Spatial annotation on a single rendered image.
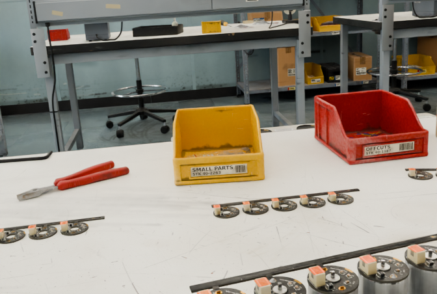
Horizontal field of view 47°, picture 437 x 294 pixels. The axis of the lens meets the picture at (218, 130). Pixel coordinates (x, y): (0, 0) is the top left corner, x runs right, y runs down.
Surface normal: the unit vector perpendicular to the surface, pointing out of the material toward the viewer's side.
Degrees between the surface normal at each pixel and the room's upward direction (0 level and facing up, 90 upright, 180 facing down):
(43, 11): 90
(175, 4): 90
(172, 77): 90
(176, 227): 0
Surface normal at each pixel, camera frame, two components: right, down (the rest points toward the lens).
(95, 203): -0.06, -0.96
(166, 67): 0.13, 0.25
